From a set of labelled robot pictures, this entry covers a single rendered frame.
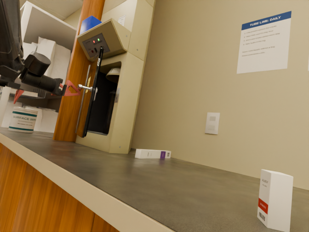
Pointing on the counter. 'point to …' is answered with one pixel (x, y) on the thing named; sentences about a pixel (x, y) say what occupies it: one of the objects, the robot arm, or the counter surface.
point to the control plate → (89, 44)
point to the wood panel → (76, 78)
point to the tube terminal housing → (125, 78)
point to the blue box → (89, 24)
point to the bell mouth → (114, 74)
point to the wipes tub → (23, 120)
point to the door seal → (94, 92)
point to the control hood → (123, 36)
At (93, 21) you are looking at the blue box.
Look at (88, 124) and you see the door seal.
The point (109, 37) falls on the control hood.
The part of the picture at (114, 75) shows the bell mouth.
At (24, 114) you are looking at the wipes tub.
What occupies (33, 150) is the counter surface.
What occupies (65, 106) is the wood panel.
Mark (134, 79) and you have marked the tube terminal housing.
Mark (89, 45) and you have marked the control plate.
